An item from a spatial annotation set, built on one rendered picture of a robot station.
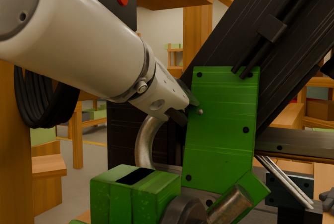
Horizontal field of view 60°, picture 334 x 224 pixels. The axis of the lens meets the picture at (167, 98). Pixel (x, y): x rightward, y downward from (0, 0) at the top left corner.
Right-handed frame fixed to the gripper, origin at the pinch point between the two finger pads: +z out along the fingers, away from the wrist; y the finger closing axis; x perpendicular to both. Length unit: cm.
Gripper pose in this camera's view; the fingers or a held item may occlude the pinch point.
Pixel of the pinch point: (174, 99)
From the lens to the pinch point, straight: 49.1
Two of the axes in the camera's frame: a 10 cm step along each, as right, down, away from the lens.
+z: 4.0, 2.3, 8.9
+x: -7.5, 6.4, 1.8
